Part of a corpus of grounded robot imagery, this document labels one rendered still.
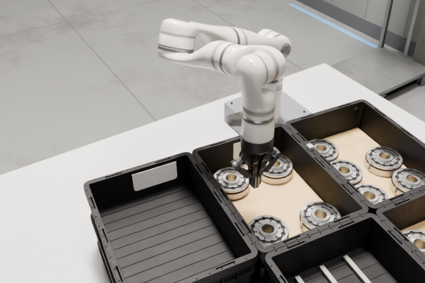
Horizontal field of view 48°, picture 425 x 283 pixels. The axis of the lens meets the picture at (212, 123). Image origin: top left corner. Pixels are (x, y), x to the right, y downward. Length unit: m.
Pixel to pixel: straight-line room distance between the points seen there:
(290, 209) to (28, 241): 0.75
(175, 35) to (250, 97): 0.30
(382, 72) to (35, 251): 2.66
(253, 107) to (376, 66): 2.61
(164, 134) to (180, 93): 1.56
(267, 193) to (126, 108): 2.01
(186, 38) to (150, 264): 0.55
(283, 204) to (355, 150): 0.33
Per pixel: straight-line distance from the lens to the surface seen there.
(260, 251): 1.09
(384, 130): 1.55
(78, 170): 1.69
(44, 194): 1.63
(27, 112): 3.38
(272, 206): 1.32
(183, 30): 1.20
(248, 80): 0.97
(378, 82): 3.39
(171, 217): 1.30
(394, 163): 1.48
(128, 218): 1.31
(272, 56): 0.99
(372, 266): 1.24
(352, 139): 1.59
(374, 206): 1.23
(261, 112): 1.02
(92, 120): 3.17
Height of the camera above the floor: 1.77
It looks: 36 degrees down
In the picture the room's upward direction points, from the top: 1 degrees counter-clockwise
